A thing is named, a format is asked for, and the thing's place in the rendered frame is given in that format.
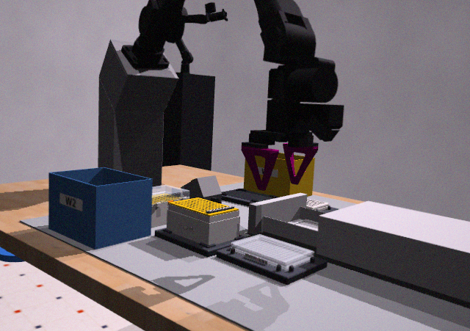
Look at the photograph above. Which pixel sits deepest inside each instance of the blue open-top bin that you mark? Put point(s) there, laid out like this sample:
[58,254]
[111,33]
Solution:
[99,216]

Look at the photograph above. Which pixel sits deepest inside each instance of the yellow open-top bin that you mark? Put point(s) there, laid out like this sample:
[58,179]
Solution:
[279,183]

